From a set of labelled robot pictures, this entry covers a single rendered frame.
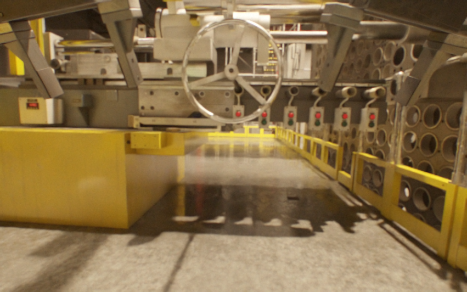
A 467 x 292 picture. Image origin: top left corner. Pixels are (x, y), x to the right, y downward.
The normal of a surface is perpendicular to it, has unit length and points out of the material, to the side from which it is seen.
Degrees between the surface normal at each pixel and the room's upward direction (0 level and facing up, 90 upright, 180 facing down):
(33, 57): 83
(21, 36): 83
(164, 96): 90
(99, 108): 90
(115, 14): 113
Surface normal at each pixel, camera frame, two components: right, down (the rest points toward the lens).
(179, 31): -0.05, -0.26
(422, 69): -0.98, -0.13
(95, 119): -0.07, 0.12
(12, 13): -0.07, 0.51
